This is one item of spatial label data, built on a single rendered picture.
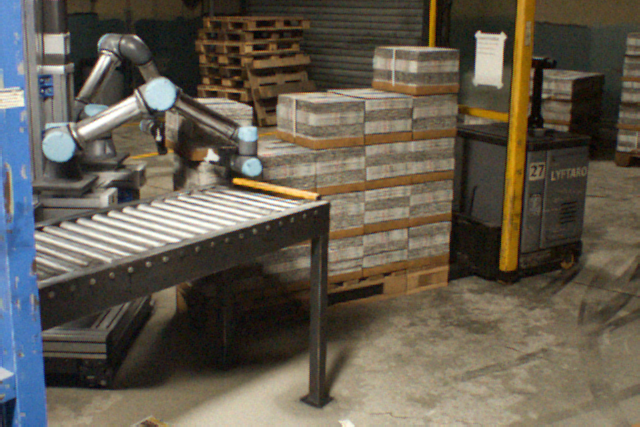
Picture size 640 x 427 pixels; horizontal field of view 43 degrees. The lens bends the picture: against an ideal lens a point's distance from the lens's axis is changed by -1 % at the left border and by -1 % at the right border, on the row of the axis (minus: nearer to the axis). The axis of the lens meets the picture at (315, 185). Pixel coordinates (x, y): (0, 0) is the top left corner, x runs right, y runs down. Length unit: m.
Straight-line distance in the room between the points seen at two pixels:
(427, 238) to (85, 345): 1.93
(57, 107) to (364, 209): 1.57
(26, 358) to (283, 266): 2.12
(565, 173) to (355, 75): 7.15
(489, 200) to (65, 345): 2.57
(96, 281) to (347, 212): 1.96
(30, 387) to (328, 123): 2.27
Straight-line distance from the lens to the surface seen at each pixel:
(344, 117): 3.91
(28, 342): 1.97
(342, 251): 4.06
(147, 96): 3.09
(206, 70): 10.57
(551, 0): 10.29
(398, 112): 4.10
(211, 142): 3.59
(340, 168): 3.95
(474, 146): 4.85
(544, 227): 4.78
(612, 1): 10.04
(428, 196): 4.31
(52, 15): 3.50
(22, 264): 1.90
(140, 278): 2.39
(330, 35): 11.90
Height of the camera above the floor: 1.53
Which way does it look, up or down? 13 degrees down
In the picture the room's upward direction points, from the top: 1 degrees clockwise
